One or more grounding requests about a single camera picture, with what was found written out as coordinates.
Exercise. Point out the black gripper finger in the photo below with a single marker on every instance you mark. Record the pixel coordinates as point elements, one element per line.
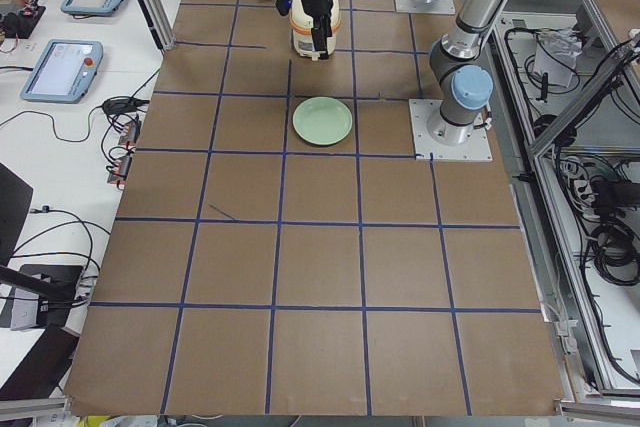
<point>326,35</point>
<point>317,33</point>

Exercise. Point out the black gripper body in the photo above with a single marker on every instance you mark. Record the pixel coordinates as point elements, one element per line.
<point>318,5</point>

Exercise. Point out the white rice cooker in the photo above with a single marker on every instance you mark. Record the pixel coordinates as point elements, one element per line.
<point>301,33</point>

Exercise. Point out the green plate left side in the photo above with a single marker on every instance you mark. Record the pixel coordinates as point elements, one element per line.
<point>322,121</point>

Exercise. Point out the near teach pendant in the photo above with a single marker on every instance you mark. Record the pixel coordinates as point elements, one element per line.
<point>64,72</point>

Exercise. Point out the black camera stand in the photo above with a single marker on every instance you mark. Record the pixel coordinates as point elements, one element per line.
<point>39,295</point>

